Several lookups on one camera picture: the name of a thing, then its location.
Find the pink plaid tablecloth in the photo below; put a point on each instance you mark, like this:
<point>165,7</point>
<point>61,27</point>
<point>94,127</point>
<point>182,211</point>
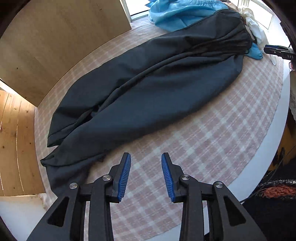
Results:
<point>215,143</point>

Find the white garment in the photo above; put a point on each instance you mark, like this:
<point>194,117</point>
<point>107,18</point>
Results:
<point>258,35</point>

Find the large light wooden board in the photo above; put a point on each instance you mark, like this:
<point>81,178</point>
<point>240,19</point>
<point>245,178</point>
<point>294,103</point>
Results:
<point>47,38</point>

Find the black white orange sweater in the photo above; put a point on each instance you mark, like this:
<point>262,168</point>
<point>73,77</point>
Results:
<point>273,207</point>

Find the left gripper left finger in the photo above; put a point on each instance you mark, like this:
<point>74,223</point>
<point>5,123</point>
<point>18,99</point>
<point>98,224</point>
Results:
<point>64,220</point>

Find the person's right hand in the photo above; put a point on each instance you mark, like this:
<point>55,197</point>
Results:
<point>292,65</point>

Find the blue striped garment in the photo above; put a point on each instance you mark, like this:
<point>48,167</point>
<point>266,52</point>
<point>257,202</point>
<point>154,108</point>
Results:
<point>176,15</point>

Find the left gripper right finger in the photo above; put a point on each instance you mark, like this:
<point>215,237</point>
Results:
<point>210,211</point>

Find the black drawstring pants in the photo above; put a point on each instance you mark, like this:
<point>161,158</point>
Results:
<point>142,91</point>

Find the pine plank panel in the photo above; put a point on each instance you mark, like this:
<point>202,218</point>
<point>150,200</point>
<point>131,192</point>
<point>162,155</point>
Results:
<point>20,173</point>

